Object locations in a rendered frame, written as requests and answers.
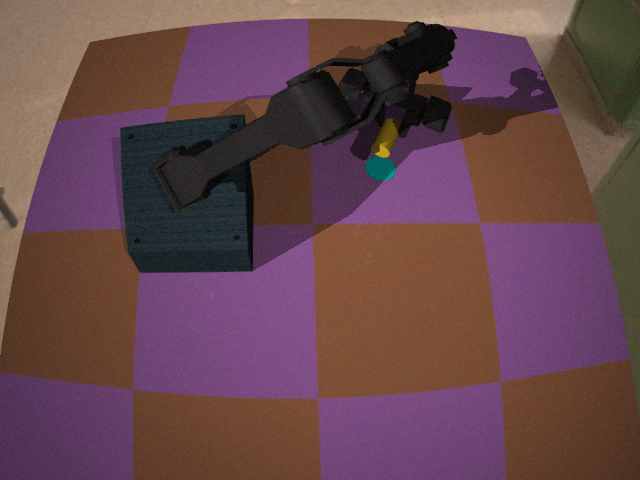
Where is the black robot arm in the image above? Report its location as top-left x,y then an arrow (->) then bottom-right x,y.
152,21 -> 457,214

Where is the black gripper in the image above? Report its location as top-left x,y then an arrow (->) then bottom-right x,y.
339,68 -> 452,134

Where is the yellow cylinder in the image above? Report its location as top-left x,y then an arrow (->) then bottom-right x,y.
371,118 -> 400,158

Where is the cyan circle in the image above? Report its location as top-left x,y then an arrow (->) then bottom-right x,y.
366,156 -> 396,181

